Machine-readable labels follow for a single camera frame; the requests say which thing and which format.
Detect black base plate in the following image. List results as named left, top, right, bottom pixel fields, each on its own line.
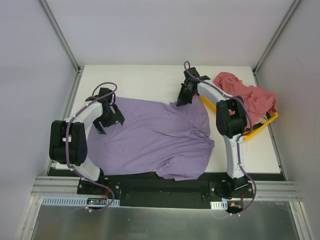
left=48, top=167, right=255, bottom=208

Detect left aluminium frame post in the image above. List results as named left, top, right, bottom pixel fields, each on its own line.
left=37, top=0, right=85, bottom=75

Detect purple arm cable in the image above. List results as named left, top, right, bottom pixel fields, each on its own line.
left=65, top=81, right=118, bottom=181
left=183, top=61, right=257, bottom=191

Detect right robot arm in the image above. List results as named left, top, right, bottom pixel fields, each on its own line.
left=176, top=67, right=248, bottom=198

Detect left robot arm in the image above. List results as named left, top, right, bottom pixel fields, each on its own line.
left=49, top=87, right=125, bottom=195

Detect white cloth in tray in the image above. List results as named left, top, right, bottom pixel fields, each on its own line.
left=256, top=115, right=269, bottom=125

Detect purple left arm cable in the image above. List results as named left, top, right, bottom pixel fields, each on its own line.
left=65, top=81, right=118, bottom=181

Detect right aluminium frame post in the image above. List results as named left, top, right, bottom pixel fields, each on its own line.
left=252, top=0, right=304, bottom=76

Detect aluminium frame post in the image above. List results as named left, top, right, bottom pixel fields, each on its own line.
left=37, top=0, right=85, bottom=75
left=252, top=0, right=304, bottom=76

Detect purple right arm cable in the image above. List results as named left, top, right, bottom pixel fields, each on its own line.
left=183, top=61, right=257, bottom=191

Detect purple t shirt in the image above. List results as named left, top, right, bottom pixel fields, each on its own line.
left=87, top=96, right=215, bottom=181

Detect pink t shirt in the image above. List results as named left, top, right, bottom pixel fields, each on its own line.
left=213, top=72, right=277, bottom=125

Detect green t shirt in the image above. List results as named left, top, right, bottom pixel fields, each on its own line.
left=252, top=111, right=271, bottom=130

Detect white slotted cable duct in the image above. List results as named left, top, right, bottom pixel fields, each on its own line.
left=42, top=196, right=120, bottom=208

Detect yellow plastic tray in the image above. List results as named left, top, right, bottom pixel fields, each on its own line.
left=200, top=96, right=279, bottom=140

